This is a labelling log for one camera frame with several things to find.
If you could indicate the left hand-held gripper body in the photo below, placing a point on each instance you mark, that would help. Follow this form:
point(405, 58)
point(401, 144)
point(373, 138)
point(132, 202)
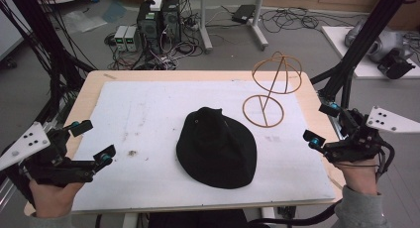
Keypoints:
point(23, 143)

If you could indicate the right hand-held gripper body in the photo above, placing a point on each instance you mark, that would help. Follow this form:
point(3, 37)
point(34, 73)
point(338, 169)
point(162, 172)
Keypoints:
point(361, 145)

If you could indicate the person's right hand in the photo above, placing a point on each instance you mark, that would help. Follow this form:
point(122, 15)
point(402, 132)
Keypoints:
point(361, 176)

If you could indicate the person's left hand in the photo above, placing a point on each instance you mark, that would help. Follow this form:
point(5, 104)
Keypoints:
point(52, 200)

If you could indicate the white table mat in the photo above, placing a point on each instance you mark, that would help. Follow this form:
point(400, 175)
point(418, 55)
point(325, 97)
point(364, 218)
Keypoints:
point(148, 122)

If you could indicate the white floor platform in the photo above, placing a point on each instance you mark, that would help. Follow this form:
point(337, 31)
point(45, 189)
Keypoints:
point(336, 43)

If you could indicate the black device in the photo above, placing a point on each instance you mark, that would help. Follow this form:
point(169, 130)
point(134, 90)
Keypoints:
point(396, 64)

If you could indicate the grey robot shell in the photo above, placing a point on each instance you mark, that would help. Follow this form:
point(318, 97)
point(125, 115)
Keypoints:
point(383, 43)

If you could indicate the black hat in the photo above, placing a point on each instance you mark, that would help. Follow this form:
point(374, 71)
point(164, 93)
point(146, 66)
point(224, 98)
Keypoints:
point(216, 152)

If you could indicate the grey power supply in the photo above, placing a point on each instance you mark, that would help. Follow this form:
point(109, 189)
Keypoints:
point(132, 39)
point(120, 38)

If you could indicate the clear plastic sheet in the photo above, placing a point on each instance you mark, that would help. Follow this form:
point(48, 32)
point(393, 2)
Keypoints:
point(82, 21)

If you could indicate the white metal stand leg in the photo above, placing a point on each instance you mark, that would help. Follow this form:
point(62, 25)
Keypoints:
point(205, 23)
point(257, 23)

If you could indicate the teal sheet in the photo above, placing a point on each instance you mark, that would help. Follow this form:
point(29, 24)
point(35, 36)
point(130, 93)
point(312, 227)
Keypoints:
point(114, 11)

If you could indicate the black computer tower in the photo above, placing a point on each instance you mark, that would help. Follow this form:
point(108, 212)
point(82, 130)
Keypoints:
point(149, 26)
point(171, 20)

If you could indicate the flat black box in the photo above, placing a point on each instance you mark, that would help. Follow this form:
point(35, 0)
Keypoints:
point(243, 13)

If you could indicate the white box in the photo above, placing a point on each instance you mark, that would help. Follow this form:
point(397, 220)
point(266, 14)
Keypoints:
point(156, 4)

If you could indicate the black frame strut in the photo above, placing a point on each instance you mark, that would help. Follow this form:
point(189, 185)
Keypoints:
point(366, 39)

